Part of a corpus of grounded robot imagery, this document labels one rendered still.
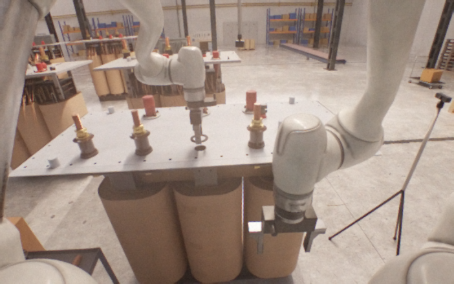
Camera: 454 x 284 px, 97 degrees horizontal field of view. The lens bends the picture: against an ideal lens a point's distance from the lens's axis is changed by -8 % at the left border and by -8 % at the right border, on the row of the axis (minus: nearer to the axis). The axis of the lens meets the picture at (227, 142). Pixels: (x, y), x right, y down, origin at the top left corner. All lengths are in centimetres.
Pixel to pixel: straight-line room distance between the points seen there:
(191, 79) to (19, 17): 56
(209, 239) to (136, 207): 49
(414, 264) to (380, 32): 28
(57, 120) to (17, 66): 289
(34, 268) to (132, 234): 120
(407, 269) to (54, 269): 41
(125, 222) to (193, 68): 97
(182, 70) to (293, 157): 60
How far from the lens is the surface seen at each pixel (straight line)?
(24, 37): 51
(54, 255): 154
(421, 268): 34
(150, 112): 149
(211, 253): 161
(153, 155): 107
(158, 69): 91
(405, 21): 35
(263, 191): 126
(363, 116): 51
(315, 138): 43
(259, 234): 61
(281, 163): 45
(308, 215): 59
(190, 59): 88
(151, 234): 150
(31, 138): 372
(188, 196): 124
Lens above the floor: 189
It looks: 29 degrees down
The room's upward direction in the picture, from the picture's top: 2 degrees counter-clockwise
